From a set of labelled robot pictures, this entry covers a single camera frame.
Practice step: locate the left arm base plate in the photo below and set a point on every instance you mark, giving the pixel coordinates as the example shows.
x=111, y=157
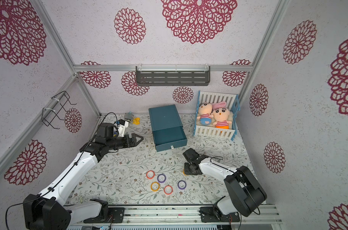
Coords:
x=113, y=215

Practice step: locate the yellow tape roll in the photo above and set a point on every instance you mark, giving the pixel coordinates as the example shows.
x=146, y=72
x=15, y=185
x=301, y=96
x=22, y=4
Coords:
x=155, y=186

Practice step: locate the yellow duck toy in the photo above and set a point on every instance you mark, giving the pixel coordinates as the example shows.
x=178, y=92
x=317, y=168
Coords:
x=136, y=121

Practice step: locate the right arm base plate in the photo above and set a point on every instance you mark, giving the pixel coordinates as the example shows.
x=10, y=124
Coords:
x=211, y=214

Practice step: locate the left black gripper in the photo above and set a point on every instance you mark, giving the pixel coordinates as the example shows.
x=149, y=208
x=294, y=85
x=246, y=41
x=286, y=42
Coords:
x=133, y=142

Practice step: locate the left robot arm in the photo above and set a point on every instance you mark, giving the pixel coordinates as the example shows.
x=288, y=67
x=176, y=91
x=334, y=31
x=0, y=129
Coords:
x=47, y=209

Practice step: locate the black-haired plush doll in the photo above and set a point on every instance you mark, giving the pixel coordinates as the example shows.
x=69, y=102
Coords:
x=221, y=114

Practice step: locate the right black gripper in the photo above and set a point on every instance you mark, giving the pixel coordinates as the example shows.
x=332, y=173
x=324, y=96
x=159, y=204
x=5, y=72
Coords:
x=191, y=166

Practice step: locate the red tape roll upper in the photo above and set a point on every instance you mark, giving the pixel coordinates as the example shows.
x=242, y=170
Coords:
x=150, y=174

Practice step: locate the aluminium rail frame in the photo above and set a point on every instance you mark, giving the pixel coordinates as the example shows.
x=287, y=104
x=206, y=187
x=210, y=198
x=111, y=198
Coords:
x=185, y=217

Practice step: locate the purple tape roll left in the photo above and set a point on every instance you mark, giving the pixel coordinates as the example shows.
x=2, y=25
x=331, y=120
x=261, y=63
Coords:
x=161, y=178

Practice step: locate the grey shark toy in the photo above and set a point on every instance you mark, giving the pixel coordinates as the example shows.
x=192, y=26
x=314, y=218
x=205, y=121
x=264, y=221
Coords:
x=129, y=117

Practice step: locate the pink plush doll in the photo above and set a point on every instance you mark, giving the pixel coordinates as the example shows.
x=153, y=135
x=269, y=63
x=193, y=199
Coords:
x=204, y=115

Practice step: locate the purple tape roll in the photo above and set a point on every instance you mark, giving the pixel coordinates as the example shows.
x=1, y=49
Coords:
x=161, y=178
x=182, y=184

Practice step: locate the red tape roll lower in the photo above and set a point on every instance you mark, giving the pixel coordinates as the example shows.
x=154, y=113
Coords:
x=168, y=190

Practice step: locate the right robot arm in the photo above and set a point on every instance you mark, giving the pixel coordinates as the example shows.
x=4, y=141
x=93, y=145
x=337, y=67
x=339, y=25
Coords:
x=245, y=194

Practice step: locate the white blue toy crib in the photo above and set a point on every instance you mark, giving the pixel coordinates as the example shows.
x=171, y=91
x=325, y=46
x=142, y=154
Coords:
x=233, y=105

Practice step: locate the black wire wall rack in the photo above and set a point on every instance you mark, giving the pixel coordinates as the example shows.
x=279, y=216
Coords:
x=49, y=114

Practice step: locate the red tape roll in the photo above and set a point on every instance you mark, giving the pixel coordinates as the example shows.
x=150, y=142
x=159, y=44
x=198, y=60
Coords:
x=168, y=190
x=150, y=174

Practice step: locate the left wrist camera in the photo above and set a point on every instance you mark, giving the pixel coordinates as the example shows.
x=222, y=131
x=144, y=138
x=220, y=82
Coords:
x=109, y=130

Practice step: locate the grey wall shelf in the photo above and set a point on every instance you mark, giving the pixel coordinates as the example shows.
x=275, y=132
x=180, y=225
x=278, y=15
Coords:
x=174, y=76

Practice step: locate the teal three-drawer cabinet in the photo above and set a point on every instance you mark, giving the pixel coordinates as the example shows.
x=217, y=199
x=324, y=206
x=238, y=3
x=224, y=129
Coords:
x=167, y=128

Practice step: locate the purple tape roll right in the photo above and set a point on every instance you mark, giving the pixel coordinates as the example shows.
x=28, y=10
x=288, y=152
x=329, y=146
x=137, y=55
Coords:
x=182, y=184

